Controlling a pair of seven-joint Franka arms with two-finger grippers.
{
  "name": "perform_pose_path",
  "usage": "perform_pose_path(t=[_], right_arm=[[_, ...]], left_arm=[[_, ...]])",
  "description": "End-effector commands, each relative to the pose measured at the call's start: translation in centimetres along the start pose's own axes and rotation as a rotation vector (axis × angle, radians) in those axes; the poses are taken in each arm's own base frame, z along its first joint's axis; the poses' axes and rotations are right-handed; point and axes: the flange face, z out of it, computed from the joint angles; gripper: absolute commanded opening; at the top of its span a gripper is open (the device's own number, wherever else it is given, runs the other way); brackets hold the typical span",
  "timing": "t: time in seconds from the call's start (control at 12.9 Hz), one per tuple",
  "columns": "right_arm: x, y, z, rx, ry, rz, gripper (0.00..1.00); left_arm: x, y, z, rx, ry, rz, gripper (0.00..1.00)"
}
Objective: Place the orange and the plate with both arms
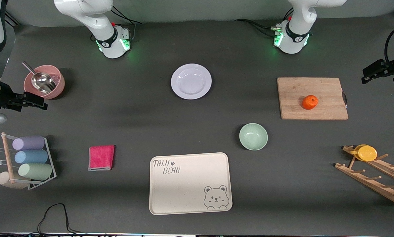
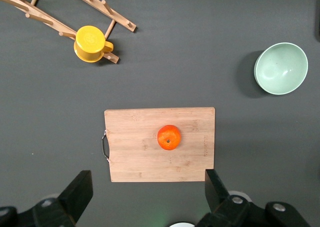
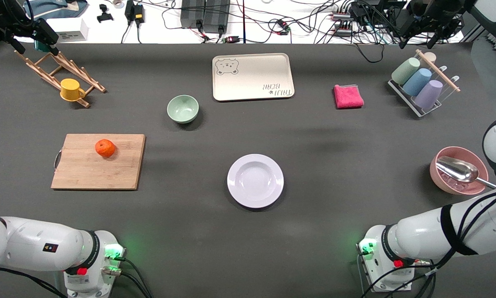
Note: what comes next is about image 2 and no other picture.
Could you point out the wooden peg drying rack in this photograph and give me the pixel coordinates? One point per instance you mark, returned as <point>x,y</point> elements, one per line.
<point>37,15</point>

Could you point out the wooden cutting board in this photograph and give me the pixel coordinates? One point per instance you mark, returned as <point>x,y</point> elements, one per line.
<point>135,149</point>

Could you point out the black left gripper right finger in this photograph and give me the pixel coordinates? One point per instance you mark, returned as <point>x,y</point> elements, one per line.
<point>217,194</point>

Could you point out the orange fruit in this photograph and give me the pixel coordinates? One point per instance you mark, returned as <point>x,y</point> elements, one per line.
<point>169,137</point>

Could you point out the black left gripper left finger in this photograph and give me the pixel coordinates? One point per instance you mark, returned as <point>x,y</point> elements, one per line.
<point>75,194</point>

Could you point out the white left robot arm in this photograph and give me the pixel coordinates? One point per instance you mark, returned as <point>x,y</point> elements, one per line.
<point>181,225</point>

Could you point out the pale green bowl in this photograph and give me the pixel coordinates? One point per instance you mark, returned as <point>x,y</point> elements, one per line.
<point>281,68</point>

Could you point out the yellow mug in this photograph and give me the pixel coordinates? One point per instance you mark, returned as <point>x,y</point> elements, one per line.
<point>90,40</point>

